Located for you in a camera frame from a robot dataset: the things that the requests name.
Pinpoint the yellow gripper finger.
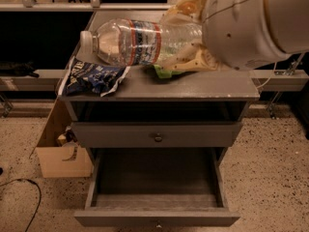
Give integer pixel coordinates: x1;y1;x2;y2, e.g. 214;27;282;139
159;0;208;25
157;43;221;72

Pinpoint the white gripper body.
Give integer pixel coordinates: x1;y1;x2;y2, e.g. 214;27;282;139
202;0;290;71

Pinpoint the clear plastic water bottle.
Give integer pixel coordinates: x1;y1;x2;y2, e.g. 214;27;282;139
80;18;202;66

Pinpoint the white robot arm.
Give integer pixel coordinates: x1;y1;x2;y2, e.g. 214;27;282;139
160;0;309;70

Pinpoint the grey wooden drawer cabinet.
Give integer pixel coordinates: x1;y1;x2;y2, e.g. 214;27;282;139
57;9;261;166

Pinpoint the closed upper grey drawer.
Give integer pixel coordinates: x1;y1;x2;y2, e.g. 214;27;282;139
71;122;242;148

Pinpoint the open bottom grey drawer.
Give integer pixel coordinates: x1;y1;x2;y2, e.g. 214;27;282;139
74;148;239;228

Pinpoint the green snack bag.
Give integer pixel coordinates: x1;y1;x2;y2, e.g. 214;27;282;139
154;65;182;79

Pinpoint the blue chip bag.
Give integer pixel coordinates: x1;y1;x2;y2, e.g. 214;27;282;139
58;56;130;97

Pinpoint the cardboard box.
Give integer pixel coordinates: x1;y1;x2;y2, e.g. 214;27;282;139
36;100;93;178

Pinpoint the black object on ledge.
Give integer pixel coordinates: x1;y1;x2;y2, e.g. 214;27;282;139
0;61;40;78

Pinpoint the white hanging cable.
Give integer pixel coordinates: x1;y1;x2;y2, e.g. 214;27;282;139
256;61;278;90

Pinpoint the metal railing frame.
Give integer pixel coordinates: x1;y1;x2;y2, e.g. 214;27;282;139
0;0;179;12

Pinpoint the black floor cable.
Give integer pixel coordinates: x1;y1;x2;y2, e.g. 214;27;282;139
0;177;42;232

